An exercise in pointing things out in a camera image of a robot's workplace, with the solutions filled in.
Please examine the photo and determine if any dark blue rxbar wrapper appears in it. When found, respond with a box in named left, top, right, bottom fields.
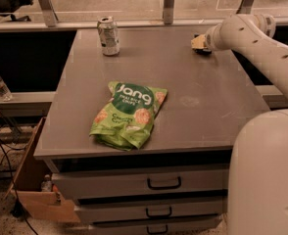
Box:
left=195, top=46, right=212, bottom=55

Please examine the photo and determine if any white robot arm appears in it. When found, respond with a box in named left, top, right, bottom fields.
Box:
left=192, top=14, right=288, bottom=235

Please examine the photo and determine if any green rice chip bag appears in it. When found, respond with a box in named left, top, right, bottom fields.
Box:
left=89, top=81, right=168, bottom=151

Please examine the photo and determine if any crushed silver soda can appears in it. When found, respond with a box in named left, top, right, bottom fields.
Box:
left=97, top=16, right=120, bottom=56

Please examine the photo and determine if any grey drawer cabinet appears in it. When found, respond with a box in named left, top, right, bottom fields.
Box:
left=35, top=27, right=267, bottom=235

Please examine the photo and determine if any top grey drawer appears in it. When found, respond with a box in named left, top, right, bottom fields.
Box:
left=53, top=164, right=228, bottom=200

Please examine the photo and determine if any grey drawer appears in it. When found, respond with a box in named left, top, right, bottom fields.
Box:
left=89, top=214, right=221, bottom=235
left=74, top=196, right=224, bottom=223
left=53, top=164, right=228, bottom=200

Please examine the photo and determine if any bottom grey drawer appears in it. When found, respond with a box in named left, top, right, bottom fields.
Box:
left=89, top=214, right=221, bottom=235

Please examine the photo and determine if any middle grey drawer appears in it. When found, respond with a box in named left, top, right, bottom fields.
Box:
left=74, top=196, right=224, bottom=223

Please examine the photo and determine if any brown cardboard box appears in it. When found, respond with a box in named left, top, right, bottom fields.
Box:
left=8, top=117, right=79, bottom=223

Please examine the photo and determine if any grey metal window rail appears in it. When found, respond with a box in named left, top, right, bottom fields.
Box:
left=0, top=0, right=288, bottom=34

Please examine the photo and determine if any black floor cable left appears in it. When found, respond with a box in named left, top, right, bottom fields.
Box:
left=0, top=106, right=39, bottom=235

